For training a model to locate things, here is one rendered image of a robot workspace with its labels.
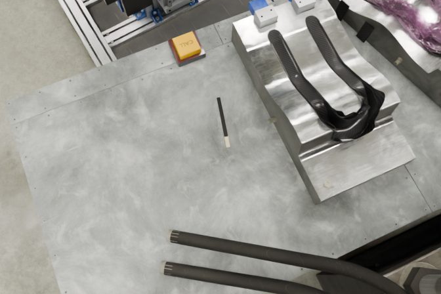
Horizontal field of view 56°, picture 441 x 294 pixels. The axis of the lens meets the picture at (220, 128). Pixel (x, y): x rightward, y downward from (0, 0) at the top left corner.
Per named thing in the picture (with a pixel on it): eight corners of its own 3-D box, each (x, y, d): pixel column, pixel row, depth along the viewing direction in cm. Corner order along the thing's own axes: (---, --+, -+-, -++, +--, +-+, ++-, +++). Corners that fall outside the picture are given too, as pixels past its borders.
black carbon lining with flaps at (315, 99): (262, 37, 109) (266, 16, 100) (316, 16, 112) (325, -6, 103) (325, 155, 99) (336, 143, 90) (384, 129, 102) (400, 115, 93)
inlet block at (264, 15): (237, -5, 114) (239, -18, 109) (254, -11, 115) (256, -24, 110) (258, 33, 111) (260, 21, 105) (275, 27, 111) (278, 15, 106)
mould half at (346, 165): (231, 40, 117) (233, 12, 104) (313, 9, 121) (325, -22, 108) (315, 205, 102) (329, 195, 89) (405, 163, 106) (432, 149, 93)
